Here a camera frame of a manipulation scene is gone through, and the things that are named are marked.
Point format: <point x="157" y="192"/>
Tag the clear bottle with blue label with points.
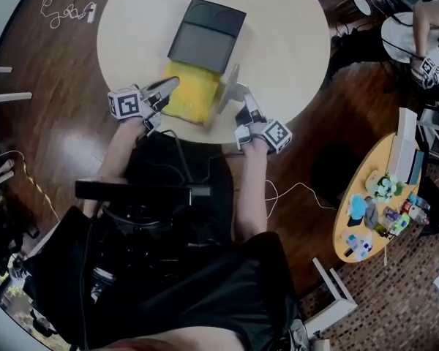
<point x="356" y="243"/>

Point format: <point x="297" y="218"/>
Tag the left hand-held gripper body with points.
<point x="126" y="104"/>

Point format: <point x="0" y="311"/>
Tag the person's left forearm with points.
<point x="117" y="152"/>

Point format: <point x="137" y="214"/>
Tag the white chair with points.
<point x="7" y="98"/>

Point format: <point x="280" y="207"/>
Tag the white power strip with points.
<point x="91" y="13"/>

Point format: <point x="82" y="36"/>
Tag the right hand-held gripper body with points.
<point x="278" y="135"/>

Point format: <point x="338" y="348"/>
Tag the blue cloth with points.
<point x="358" y="207"/>

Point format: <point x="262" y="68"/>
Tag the white stool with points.
<point x="336" y="305"/>

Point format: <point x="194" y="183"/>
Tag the small black box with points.
<point x="353" y="223"/>

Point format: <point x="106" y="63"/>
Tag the person's right forearm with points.
<point x="252" y="196"/>

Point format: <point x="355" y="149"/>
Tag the black stool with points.
<point x="336" y="174"/>

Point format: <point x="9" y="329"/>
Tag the black chest-mounted rig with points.
<point x="131" y="190"/>

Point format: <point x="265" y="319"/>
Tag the green white potted plant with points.
<point x="386" y="186"/>

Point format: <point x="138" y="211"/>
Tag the white rack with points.
<point x="437" y="134"/>

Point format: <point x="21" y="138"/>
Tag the dark grey drawer box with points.
<point x="205" y="38"/>

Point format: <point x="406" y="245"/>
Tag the purple packet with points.
<point x="390" y="213"/>

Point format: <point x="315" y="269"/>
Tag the grey cloth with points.
<point x="371" y="214"/>

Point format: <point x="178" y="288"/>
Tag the green packet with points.
<point x="402" y="223"/>

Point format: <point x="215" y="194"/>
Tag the teal book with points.
<point x="416" y="168"/>

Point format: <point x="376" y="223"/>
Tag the yellow oval side table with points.
<point x="351" y="181"/>

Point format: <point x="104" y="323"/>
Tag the light wooden stool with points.
<point x="1" y="177"/>

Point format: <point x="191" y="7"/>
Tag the white box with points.
<point x="404" y="145"/>

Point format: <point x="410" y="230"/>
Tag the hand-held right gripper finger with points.
<point x="251" y="102"/>
<point x="243" y="117"/>

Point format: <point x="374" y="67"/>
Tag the black phone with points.
<point x="348" y="252"/>

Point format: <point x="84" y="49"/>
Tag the person's black clothed body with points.
<point x="223" y="287"/>

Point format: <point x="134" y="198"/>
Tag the silver metal clip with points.
<point x="231" y="86"/>

